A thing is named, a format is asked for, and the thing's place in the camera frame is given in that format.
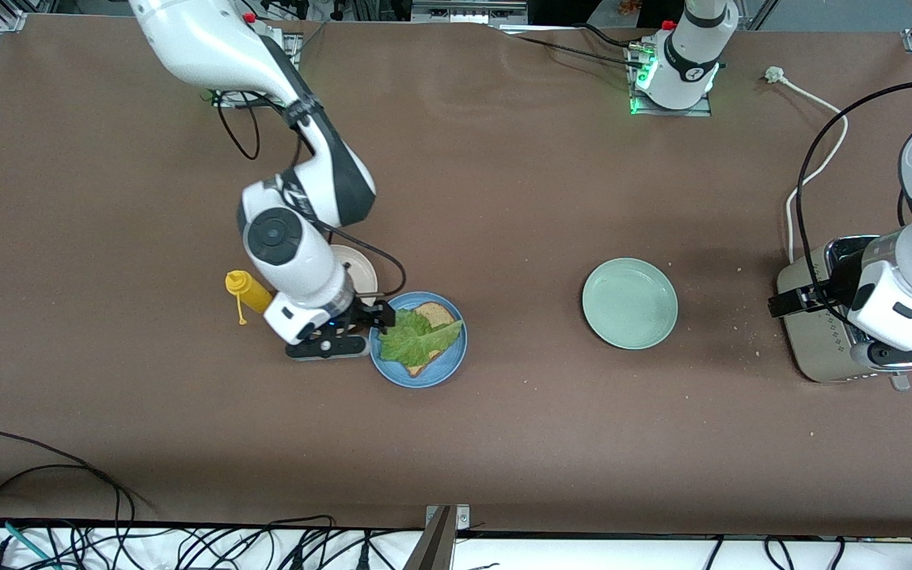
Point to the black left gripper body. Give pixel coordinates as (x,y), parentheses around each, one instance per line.
(842,279)

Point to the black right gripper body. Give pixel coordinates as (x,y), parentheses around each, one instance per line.
(362,314)

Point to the green lettuce leaf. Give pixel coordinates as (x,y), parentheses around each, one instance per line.
(416,340)

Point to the square brown bread slice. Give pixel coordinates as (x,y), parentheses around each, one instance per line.
(438,314)

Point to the yellow squeeze bottle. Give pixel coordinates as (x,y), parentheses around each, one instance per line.
(254,296)

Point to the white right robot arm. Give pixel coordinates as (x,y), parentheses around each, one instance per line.
(282,245)

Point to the beige plate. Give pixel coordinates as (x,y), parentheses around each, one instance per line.
(361,273)

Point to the blue plate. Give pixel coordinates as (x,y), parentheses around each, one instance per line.
(436,376)

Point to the pale green plate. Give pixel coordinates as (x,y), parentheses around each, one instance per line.
(630,305)

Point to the beige metal toaster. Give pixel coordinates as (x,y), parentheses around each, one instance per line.
(808,340)

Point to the orange snack packet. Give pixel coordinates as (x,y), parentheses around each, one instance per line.
(640,7)

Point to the metal table edge bracket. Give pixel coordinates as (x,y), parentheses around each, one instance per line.
(448,526)

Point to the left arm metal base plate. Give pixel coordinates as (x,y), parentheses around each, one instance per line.
(697,112)

